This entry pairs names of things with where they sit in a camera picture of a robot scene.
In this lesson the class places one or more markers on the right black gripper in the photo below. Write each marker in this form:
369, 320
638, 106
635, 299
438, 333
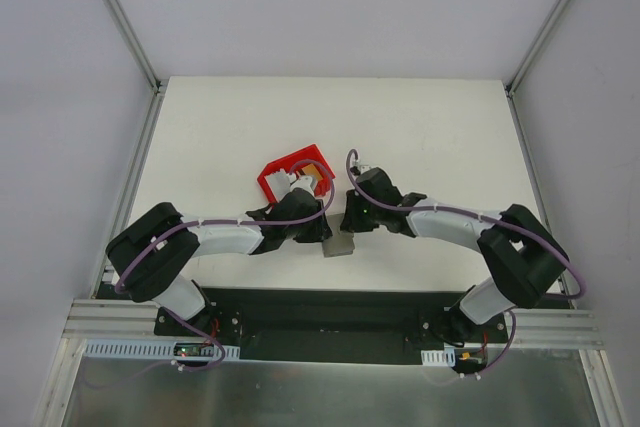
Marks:
353, 220

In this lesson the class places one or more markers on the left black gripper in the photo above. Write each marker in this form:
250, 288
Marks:
314, 229

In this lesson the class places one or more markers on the grey leather card holder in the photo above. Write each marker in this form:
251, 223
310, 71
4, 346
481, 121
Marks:
340, 243

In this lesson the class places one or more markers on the gold credit card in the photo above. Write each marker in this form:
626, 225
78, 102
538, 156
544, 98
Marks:
311, 170

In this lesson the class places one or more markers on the red plastic bin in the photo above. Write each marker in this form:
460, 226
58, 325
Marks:
273, 178

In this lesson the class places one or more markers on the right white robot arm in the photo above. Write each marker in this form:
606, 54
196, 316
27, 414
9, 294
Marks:
522, 258

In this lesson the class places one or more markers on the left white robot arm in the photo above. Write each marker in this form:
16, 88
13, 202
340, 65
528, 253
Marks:
151, 253

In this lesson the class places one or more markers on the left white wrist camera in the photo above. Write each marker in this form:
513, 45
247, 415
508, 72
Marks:
305, 182

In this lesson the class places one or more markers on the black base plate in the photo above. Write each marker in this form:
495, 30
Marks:
356, 327

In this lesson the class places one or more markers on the right white cable duct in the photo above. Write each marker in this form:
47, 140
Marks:
445, 357

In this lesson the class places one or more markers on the white cable duct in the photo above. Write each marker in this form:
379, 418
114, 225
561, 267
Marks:
445, 357
159, 350

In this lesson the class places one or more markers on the left aluminium frame post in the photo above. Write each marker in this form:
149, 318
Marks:
131, 40

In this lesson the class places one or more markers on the aluminium frame post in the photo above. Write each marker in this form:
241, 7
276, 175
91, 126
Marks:
131, 40
541, 38

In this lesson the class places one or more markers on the aluminium front rail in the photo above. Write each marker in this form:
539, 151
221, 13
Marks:
563, 329

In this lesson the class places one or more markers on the left white cable duct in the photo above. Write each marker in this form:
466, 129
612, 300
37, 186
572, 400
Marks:
159, 350

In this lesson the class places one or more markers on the right aluminium frame post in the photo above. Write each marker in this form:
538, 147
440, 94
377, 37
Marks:
541, 38

